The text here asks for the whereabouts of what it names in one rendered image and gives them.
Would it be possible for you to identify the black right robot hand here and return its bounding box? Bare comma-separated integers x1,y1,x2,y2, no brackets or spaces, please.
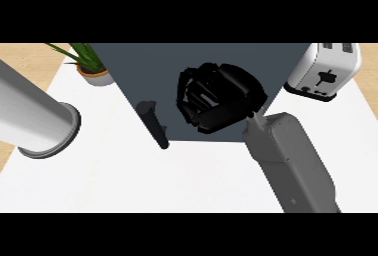
174,62,270,135

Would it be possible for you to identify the dark grey cabinet door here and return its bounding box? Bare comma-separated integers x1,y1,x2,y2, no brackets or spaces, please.
86,43,312,143

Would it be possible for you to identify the white toaster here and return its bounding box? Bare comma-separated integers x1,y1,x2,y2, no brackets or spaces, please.
281,43,363,103

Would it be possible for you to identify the potted green plant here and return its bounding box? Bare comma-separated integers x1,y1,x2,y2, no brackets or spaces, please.
44,43,115,88

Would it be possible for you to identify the black door handle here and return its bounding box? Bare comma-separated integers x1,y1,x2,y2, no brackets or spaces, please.
135,100,171,150

